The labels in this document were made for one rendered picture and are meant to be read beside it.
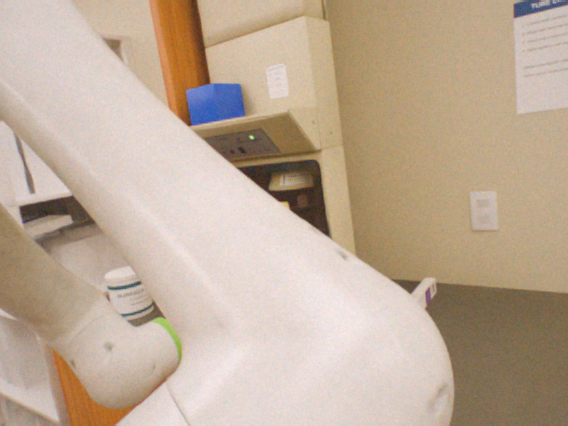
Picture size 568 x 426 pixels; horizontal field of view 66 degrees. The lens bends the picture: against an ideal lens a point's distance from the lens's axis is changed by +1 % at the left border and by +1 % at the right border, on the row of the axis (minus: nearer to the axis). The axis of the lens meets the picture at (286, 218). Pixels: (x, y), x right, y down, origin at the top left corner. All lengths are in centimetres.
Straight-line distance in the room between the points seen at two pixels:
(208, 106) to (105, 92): 78
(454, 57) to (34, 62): 116
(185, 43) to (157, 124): 99
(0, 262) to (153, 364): 26
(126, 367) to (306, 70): 73
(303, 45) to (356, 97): 45
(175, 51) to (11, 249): 81
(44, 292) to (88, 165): 36
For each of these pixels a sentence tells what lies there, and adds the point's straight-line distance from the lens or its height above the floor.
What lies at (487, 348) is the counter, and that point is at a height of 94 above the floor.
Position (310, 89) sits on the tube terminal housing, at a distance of 106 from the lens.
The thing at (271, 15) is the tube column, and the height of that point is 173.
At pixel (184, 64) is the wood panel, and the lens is 127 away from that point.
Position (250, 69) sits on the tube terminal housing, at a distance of 116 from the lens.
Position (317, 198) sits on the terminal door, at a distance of 106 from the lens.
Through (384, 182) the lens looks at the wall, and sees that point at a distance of 146.
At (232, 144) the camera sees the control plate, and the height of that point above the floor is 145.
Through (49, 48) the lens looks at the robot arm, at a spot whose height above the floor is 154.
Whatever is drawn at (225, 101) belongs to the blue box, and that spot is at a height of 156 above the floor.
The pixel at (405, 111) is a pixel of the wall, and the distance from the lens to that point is 142.
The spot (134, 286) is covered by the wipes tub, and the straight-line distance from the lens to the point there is 151.
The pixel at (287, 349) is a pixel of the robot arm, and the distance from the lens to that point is 22.
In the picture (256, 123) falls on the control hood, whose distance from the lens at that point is 102.
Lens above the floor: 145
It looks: 11 degrees down
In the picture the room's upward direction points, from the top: 8 degrees counter-clockwise
